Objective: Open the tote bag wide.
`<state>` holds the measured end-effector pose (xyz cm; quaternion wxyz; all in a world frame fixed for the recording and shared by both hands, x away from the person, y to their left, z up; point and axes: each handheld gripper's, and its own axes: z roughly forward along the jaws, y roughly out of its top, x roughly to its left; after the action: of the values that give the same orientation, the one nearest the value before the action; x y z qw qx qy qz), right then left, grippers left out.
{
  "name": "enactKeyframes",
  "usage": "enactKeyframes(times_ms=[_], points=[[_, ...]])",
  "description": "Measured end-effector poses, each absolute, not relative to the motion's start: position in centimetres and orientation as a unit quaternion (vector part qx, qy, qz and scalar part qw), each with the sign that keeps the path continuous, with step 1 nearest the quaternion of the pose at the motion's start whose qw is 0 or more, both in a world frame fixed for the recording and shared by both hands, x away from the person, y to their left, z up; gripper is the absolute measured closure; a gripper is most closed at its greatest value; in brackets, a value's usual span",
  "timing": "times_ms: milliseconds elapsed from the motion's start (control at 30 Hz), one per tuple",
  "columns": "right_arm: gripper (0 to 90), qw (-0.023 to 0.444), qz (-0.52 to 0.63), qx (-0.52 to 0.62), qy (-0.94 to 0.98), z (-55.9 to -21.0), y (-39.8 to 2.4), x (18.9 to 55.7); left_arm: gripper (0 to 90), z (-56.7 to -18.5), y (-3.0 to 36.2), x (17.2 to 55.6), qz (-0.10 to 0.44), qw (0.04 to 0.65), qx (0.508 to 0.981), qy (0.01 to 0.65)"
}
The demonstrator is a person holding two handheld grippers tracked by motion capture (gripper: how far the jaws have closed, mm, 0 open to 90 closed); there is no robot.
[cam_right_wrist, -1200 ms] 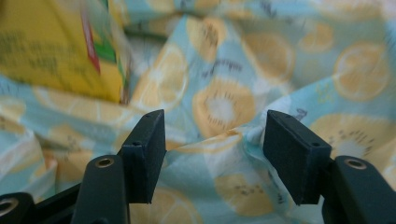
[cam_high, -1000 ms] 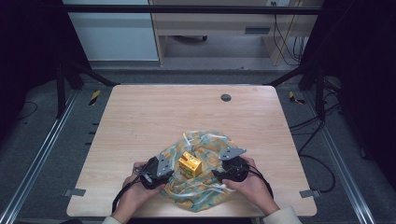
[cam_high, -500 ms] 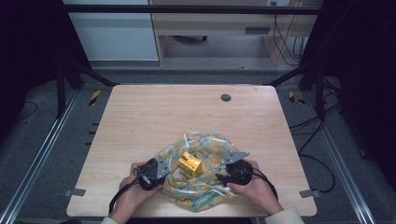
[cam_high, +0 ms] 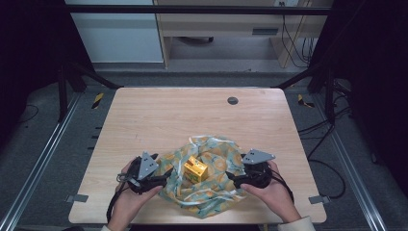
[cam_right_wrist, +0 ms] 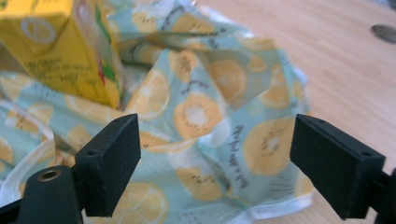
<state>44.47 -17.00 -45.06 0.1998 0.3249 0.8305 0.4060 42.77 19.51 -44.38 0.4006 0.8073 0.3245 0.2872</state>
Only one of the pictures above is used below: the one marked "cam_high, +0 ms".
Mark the person's right hand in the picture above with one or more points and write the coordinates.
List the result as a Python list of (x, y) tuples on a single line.
[(275, 195)]

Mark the yellow carton box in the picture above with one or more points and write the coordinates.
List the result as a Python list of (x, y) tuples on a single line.
[(195, 171)]

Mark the light wooden desk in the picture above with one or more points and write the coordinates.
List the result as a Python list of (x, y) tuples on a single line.
[(224, 25)]

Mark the white cabinet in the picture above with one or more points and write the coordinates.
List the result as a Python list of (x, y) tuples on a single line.
[(118, 38)]

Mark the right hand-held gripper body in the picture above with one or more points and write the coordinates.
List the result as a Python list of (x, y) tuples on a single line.
[(256, 174)]

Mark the aluminium floor rail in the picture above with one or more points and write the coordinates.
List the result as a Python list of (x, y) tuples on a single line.
[(356, 179), (41, 160)]

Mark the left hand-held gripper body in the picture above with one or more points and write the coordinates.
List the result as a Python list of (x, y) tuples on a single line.
[(146, 173)]

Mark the yellow black striped tape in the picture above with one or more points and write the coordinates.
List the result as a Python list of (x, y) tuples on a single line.
[(303, 101), (97, 100)]

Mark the black horizontal frame bar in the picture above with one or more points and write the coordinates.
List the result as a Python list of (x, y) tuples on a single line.
[(192, 9)]

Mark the grey round table grommet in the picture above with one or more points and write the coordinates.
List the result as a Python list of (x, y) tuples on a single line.
[(232, 100)]

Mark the grey table bracket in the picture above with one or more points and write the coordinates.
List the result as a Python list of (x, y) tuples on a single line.
[(319, 199), (77, 198)]

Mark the green orange floral shopping bag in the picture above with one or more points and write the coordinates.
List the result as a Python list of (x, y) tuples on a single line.
[(211, 192)]

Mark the person's left hand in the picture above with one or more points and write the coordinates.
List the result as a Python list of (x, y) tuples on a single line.
[(128, 205)]

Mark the black metal frame stand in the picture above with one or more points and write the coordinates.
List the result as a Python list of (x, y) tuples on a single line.
[(62, 93), (329, 93)]

